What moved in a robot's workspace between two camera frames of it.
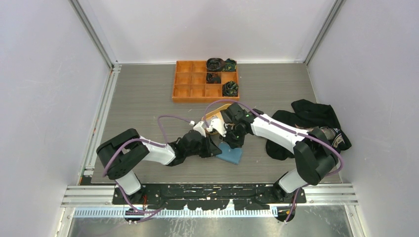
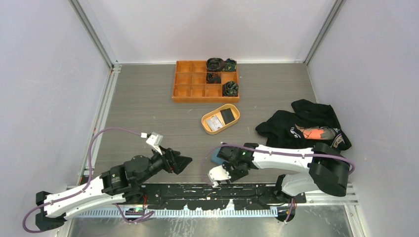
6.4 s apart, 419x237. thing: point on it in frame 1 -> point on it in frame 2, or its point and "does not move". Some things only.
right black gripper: x=233 y=144 -> x=234 y=177
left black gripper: x=211 y=149 -> x=173 y=161
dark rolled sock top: x=215 y=64 does not move
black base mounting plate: x=210 y=196 does not move
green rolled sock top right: x=230 y=65 does not move
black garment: x=306 y=115 does not move
